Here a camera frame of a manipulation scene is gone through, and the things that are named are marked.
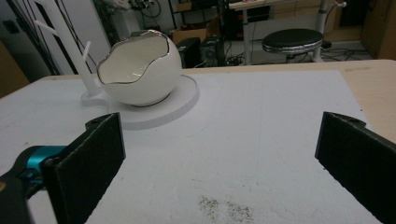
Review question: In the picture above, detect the black computer case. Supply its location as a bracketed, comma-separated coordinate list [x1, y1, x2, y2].
[176, 36, 202, 69]
[199, 35, 226, 68]

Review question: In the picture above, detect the white height-adjustable desk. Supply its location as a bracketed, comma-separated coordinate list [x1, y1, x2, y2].
[228, 0, 347, 64]

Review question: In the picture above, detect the white eggshell-shaped ceramic bowl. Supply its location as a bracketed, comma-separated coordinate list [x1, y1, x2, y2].
[96, 29, 183, 107]

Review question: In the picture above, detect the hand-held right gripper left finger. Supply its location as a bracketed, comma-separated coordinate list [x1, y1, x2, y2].
[42, 112, 127, 224]

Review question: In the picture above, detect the cardboard box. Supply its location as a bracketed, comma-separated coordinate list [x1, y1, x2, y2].
[171, 27, 209, 45]

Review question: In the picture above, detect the tangle of black floor cables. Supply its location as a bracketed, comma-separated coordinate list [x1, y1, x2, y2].
[321, 46, 373, 63]

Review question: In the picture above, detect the dark wall socket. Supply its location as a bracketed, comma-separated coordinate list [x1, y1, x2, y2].
[2, 20, 21, 35]

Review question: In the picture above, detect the brown wooden board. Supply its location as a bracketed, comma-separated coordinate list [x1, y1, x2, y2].
[0, 39, 31, 99]

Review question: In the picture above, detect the white stand with round base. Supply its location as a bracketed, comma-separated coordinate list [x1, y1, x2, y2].
[33, 0, 200, 131]

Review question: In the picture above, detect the brown wooden cabinet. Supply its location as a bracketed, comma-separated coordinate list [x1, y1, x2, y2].
[360, 0, 396, 61]

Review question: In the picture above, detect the white foam sheet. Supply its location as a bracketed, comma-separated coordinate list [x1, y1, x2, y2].
[0, 69, 384, 224]

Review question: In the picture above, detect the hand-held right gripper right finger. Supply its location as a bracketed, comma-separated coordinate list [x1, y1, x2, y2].
[315, 111, 396, 224]

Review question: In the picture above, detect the black round stool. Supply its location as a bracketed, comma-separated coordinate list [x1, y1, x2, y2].
[262, 28, 325, 63]

